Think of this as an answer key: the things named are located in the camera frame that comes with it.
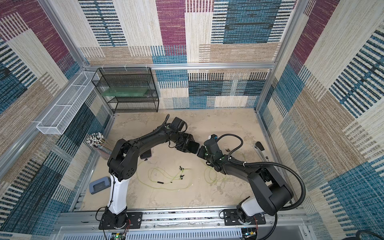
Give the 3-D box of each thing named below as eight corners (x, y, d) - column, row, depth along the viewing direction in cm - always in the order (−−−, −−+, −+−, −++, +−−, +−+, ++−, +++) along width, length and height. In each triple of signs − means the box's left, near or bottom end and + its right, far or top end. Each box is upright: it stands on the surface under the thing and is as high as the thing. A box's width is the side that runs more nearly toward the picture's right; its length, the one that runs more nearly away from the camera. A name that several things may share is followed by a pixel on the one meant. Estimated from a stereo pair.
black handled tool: (263, 163, 94) (266, 159, 89) (253, 146, 101) (255, 141, 97) (267, 162, 94) (270, 157, 90) (257, 145, 102) (259, 140, 98)
